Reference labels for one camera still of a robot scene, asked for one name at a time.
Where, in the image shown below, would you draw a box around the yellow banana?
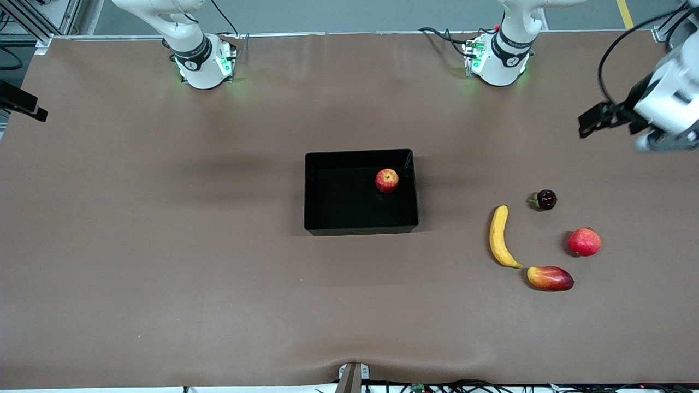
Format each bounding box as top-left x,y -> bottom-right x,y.
489,205 -> 524,269

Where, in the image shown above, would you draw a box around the red yellow apple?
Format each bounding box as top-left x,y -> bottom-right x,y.
375,168 -> 400,194

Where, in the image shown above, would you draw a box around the black plastic box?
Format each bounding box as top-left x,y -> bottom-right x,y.
304,148 -> 420,237

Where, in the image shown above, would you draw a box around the dark purple mangosteen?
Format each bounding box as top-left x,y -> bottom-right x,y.
528,189 -> 558,211

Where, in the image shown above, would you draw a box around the red pomegranate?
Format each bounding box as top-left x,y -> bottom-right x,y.
567,227 -> 602,257

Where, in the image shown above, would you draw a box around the red yellow mango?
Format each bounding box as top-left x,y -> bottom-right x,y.
526,266 -> 575,292

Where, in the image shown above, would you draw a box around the brown table mat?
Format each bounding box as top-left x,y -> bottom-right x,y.
0,30 -> 699,389

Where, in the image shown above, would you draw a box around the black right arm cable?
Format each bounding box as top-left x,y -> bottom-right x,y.
0,46 -> 23,70

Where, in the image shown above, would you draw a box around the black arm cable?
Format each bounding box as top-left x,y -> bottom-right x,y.
598,8 -> 689,104
0,46 -> 23,70

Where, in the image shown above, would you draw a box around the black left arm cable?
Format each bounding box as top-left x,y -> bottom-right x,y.
598,8 -> 689,104

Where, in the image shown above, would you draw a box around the aluminium frame profile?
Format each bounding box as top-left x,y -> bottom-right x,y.
653,0 -> 699,43
0,0 -> 82,55

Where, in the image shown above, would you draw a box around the black left base cable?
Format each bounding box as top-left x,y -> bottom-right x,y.
419,26 -> 481,58

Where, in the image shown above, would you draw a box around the black base cable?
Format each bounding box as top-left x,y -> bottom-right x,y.
210,0 -> 239,37
419,26 -> 481,58

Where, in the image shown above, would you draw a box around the black right base cable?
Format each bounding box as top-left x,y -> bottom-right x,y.
210,0 -> 239,37

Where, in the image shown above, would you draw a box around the black cables along table edge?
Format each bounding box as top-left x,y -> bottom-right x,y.
366,379 -> 699,393

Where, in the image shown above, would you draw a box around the metal bracket post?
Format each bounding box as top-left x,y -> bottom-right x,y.
334,362 -> 371,393

